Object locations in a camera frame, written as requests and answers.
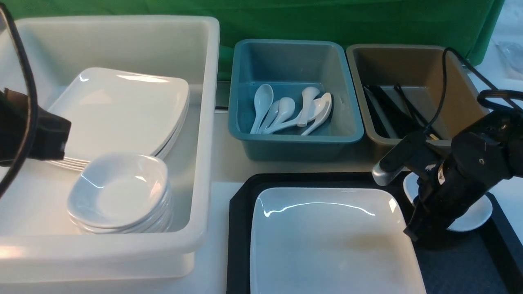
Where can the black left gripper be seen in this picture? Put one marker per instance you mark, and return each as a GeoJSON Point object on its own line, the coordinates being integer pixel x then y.
{"type": "Point", "coordinates": [51, 135]}

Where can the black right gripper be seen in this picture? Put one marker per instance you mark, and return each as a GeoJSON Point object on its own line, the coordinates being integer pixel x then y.
{"type": "Point", "coordinates": [442, 198]}

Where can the white bowl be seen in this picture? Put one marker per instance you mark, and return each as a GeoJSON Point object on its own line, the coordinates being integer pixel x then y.
{"type": "Point", "coordinates": [118, 190]}
{"type": "Point", "coordinates": [474, 218]}

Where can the large white square plate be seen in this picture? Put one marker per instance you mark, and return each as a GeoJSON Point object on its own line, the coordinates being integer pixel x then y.
{"type": "Point", "coordinates": [331, 241]}

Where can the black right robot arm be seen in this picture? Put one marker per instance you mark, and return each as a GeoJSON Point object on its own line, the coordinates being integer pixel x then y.
{"type": "Point", "coordinates": [490, 150]}

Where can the top stacked white plate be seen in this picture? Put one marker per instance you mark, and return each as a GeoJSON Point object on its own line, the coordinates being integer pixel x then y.
{"type": "Point", "coordinates": [117, 111]}

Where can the black serving tray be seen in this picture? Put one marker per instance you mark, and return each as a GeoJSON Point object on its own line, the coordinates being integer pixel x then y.
{"type": "Point", "coordinates": [487, 260]}

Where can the black chopsticks bundle in bin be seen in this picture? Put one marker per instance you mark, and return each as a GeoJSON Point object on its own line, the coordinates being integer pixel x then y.
{"type": "Point", "coordinates": [391, 121]}

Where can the stack of white bowls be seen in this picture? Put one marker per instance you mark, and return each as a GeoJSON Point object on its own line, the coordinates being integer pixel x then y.
{"type": "Point", "coordinates": [159, 221]}

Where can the stack of white plates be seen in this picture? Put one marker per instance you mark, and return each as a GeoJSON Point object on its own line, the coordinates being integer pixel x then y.
{"type": "Point", "coordinates": [79, 165]}

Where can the large white plastic tub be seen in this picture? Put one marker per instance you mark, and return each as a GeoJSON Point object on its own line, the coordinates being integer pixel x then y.
{"type": "Point", "coordinates": [39, 243]}

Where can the brown plastic bin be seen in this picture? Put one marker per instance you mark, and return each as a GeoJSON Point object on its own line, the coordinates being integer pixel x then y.
{"type": "Point", "coordinates": [418, 71]}

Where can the green cloth backdrop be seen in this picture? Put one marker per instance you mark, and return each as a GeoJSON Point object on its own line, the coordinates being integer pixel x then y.
{"type": "Point", "coordinates": [464, 25]}

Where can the teal plastic bin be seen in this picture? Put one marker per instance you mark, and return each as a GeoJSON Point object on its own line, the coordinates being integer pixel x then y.
{"type": "Point", "coordinates": [290, 66]}

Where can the white spoon far left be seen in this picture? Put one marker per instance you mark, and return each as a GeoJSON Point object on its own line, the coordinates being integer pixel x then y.
{"type": "Point", "coordinates": [263, 100]}

